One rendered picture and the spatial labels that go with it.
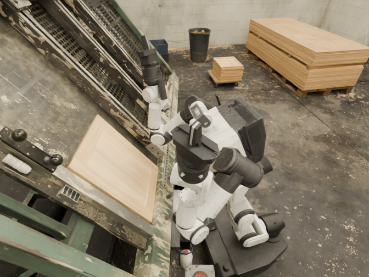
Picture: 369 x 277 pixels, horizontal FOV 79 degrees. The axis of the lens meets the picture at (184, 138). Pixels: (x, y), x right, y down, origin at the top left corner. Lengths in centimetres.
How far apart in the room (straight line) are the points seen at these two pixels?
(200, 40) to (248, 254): 444
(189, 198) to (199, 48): 488
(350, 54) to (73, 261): 450
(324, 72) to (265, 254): 325
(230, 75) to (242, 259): 318
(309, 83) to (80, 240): 406
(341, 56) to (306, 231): 298
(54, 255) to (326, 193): 252
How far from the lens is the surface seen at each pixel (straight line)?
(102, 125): 122
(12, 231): 79
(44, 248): 81
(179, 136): 53
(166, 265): 117
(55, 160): 79
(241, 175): 83
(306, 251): 234
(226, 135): 91
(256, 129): 96
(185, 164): 57
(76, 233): 98
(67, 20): 157
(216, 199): 84
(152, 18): 629
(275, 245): 206
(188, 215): 77
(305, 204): 263
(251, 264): 194
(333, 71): 458
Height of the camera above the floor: 191
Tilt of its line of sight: 39 degrees down
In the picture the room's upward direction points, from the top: straight up
